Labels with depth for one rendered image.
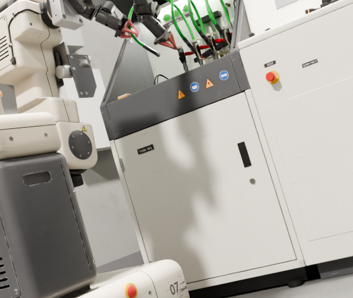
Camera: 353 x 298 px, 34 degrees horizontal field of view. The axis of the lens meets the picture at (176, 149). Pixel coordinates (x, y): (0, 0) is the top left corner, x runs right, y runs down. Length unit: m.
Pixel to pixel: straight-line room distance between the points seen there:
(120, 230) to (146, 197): 2.45
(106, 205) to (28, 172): 3.33
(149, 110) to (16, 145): 0.99
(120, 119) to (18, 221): 1.12
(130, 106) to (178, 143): 0.28
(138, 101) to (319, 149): 0.81
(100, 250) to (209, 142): 2.56
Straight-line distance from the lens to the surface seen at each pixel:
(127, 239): 5.00
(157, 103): 2.46
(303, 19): 2.26
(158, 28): 2.62
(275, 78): 2.26
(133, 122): 2.52
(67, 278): 1.62
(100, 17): 2.67
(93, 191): 4.83
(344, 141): 2.20
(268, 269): 2.35
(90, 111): 4.85
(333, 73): 2.21
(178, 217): 2.46
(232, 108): 2.32
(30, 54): 2.02
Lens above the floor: 0.46
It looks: 5 degrees up
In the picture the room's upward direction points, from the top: 17 degrees counter-clockwise
